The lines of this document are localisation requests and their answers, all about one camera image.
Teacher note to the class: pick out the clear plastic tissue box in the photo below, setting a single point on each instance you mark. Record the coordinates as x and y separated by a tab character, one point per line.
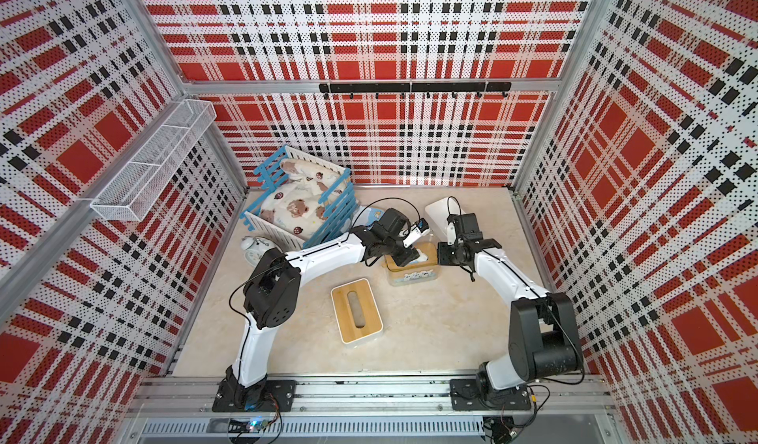
413	276

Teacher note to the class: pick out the white alarm clock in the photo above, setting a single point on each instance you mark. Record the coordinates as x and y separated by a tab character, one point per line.
254	248

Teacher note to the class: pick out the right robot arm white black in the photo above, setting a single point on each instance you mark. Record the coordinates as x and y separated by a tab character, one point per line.
542	335

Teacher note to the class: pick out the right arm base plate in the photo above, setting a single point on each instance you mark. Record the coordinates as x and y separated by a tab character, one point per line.
468	395

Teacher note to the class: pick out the bamboo lid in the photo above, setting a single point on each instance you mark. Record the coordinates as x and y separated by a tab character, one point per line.
427	248

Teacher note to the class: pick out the white bamboo-lid tissue box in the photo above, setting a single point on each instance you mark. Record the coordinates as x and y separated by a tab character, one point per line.
357	315

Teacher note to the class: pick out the blue tissue pack front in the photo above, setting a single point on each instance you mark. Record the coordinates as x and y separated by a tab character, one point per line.
422	257

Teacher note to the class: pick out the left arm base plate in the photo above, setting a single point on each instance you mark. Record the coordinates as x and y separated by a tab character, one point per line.
266	396

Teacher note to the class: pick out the blue white slatted crate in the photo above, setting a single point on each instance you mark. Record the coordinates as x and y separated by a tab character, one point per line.
271	176

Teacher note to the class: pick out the blue tissue pack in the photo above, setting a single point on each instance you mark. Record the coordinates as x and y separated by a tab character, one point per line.
422	257
366	215

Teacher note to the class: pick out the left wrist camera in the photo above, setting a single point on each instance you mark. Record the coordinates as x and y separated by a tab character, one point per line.
416	232

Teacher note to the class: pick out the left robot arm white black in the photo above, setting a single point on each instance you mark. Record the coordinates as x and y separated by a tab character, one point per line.
271	293

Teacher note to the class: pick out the green circuit board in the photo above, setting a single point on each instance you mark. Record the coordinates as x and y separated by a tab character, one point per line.
247	426

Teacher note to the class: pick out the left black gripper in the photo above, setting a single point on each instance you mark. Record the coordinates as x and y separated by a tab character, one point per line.
407	255

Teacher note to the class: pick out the white wire mesh shelf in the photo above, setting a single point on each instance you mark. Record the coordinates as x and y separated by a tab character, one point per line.
134	190

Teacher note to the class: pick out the black hook rail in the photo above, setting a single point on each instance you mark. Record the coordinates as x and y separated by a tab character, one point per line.
415	88

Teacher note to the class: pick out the white plastic box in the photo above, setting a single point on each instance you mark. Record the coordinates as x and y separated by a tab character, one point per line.
436	213

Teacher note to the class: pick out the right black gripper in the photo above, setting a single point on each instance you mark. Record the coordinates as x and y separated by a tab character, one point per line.
443	258

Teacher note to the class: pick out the bear print cloth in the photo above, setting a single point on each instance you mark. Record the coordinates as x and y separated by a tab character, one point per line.
294	206

